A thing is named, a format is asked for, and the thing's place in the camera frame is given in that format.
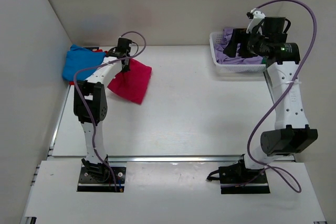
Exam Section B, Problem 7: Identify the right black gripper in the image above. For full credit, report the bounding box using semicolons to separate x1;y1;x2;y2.
223;29;267;59

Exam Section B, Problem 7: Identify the magenta t shirt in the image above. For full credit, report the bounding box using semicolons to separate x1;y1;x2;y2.
108;59;152;105

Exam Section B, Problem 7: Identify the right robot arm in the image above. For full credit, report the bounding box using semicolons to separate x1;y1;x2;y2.
224;17;318;182

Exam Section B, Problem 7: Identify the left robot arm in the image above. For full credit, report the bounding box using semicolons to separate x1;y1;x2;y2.
73;37;132;183

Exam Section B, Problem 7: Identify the lavender t shirt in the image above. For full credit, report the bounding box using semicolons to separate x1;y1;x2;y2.
214;28;266;65

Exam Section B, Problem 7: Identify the white plastic basket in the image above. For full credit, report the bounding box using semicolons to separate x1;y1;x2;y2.
209;31;266;76

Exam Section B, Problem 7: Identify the blue folded t shirt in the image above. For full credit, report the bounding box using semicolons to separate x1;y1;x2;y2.
61;44;108;82

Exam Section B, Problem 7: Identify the red folded t shirt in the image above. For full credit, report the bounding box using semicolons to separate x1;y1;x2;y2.
68;48;111;86

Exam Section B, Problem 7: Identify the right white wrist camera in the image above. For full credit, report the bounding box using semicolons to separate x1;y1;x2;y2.
246;8;266;34

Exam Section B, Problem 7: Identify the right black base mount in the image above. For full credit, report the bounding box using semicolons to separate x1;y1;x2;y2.
206;161;270;195

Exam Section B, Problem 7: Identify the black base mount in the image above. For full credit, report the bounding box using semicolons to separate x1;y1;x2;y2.
77;164;127;193
206;161;270;195

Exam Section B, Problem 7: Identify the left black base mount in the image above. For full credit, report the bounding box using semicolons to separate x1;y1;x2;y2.
77;164;127;193

